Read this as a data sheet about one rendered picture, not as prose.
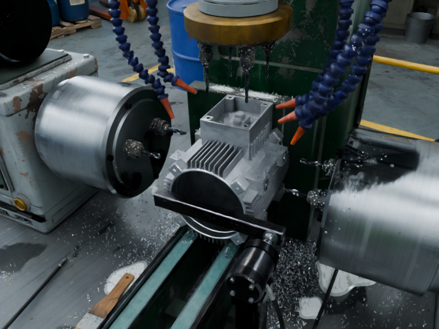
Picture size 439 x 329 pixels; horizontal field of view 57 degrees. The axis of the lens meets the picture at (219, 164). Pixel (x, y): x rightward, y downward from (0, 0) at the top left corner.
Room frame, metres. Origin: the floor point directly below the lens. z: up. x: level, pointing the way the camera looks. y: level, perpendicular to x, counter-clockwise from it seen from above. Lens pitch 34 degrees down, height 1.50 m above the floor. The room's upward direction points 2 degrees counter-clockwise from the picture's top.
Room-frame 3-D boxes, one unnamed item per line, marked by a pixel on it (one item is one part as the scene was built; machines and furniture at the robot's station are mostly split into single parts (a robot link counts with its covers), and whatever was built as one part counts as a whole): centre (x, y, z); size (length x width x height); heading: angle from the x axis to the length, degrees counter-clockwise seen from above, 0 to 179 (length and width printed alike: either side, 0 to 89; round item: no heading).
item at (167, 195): (0.55, 0.01, 1.01); 0.26 x 0.04 x 0.03; 63
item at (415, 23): (4.54, -2.25, 0.14); 0.30 x 0.30 x 0.27
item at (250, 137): (0.70, -0.04, 1.11); 0.12 x 0.11 x 0.07; 153
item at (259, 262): (0.56, -0.16, 0.92); 0.45 x 0.13 x 0.24; 153
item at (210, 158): (0.66, -0.02, 1.01); 0.20 x 0.19 x 0.19; 153
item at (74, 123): (0.83, 0.29, 1.04); 0.37 x 0.25 x 0.25; 63
